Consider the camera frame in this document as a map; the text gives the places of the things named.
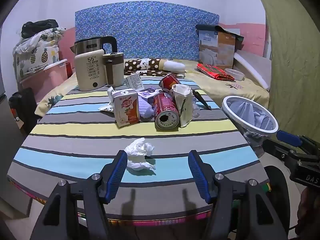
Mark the blue floral headboard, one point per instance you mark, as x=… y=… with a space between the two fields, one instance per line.
x=150 y=30

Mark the green cloth curtain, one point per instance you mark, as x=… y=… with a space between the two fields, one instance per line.
x=292 y=55

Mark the grey plastic bin liner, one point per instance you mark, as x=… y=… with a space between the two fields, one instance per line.
x=247 y=115

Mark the cardboard quilt box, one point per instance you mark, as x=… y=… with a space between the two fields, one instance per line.
x=215 y=52

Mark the white plastic bag scrap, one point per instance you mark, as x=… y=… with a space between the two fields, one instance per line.
x=195 y=110

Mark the white round trash bin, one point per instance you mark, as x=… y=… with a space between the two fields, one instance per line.
x=225 y=107

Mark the small purple box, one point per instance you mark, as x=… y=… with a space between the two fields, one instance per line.
x=150 y=92

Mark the cream water heater tower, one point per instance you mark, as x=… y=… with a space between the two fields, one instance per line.
x=90 y=75

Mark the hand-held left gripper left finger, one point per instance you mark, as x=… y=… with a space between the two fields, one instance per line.
x=117 y=172

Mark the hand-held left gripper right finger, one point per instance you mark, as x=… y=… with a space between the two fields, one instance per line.
x=197 y=175

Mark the red plaid cloth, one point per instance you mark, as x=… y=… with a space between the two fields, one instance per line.
x=212 y=71

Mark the beige white-edged board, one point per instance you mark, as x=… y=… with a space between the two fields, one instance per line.
x=255 y=65

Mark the white tissue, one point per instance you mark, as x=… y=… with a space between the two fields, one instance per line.
x=136 y=152

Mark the cream jug brown lid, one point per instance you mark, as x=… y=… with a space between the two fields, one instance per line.
x=116 y=72

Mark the white paper cup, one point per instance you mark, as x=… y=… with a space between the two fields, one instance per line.
x=182 y=105

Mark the lavender foam net sleeve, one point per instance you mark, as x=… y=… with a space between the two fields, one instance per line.
x=146 y=110

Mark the pineapple print bedding bundle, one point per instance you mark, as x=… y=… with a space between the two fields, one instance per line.
x=37 y=52

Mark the black flat bag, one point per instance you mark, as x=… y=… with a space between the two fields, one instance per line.
x=207 y=27

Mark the white orange juice carton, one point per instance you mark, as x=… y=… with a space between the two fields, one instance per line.
x=126 y=110

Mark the yellow bed sheet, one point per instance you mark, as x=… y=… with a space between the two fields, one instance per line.
x=217 y=87

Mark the multicoloured under cloth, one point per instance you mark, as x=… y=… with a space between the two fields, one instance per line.
x=155 y=222

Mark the pink storage box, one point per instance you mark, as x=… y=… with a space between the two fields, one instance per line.
x=50 y=80

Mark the black backpack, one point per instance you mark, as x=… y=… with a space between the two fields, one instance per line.
x=23 y=110

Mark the red drink can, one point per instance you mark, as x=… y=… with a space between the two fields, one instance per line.
x=170 y=81
x=163 y=105

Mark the small white printed carton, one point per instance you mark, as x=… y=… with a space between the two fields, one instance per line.
x=133 y=81

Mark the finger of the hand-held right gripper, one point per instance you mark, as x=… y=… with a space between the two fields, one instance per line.
x=277 y=151
x=287 y=137

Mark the white plastic bowl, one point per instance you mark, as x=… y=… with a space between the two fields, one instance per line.
x=235 y=74

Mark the brown polka dot blanket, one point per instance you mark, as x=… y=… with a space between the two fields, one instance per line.
x=135 y=65

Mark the clear plastic wrapper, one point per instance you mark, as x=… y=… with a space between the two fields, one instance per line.
x=105 y=108

